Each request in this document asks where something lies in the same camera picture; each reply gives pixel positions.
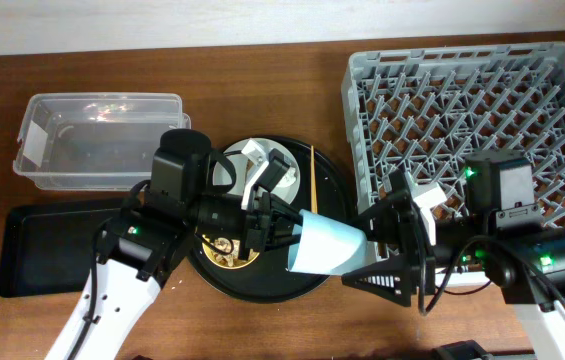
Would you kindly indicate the white tissue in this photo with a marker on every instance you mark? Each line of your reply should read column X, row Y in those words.
column 289, row 178

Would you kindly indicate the grey dishwasher rack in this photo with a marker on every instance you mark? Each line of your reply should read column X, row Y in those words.
column 423, row 111

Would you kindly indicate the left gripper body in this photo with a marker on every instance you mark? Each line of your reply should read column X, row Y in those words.
column 254, row 222

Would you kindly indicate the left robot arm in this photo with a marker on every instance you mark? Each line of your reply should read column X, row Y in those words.
column 186, row 200

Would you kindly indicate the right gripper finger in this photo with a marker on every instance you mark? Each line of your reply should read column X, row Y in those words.
column 395, row 279
column 390, row 216

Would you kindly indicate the yellow bowl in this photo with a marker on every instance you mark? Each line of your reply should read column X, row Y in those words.
column 227, row 260

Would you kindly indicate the food scraps pile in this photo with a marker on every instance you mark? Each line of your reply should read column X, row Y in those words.
column 227, row 250

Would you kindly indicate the grey round plate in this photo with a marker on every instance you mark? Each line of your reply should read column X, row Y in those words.
column 244, row 168

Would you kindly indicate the clear plastic storage bin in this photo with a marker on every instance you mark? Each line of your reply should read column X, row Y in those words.
column 94, row 141

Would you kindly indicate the black rectangular tray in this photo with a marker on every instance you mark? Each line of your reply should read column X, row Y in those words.
column 46, row 248

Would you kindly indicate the round black serving tray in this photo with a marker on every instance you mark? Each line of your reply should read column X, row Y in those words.
column 266, row 279

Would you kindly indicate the wooden chopstick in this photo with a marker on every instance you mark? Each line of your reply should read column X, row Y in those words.
column 313, row 184

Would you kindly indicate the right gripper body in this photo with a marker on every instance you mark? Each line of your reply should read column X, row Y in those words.
column 407, row 239

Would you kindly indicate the blue cup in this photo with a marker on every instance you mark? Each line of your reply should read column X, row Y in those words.
column 326, row 247

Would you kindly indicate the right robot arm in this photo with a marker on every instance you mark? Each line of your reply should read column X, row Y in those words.
column 503, row 233

